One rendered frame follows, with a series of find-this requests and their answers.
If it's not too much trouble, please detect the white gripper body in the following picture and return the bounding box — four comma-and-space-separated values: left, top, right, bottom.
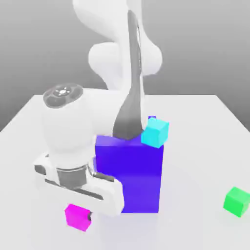
35, 173, 125, 217

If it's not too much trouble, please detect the small magenta cube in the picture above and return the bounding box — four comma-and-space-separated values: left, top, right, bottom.
64, 203, 92, 232

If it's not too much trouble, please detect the small cyan cube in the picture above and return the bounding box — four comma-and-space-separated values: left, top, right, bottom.
140, 117, 170, 149

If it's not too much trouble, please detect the small green cube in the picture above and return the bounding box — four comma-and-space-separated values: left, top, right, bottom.
223, 186, 250, 218

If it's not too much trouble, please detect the large blue box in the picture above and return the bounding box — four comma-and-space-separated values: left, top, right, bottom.
95, 134, 164, 214

